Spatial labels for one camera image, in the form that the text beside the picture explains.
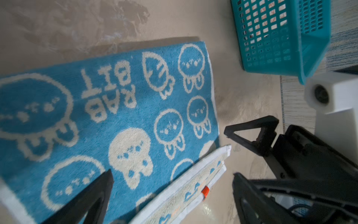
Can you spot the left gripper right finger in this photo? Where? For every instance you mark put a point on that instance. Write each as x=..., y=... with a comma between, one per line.
x=294, y=201

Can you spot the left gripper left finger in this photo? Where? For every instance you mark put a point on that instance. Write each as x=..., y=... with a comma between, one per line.
x=90, y=205

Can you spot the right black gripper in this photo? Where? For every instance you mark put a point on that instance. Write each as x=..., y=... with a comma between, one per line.
x=297, y=155

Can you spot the blue bunny pattern towel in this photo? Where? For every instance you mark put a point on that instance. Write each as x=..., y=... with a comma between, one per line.
x=147, y=116

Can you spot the small red towel tag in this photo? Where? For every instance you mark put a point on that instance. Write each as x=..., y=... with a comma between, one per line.
x=205, y=192

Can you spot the teal plastic basket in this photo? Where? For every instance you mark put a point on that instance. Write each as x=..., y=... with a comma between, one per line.
x=286, y=38

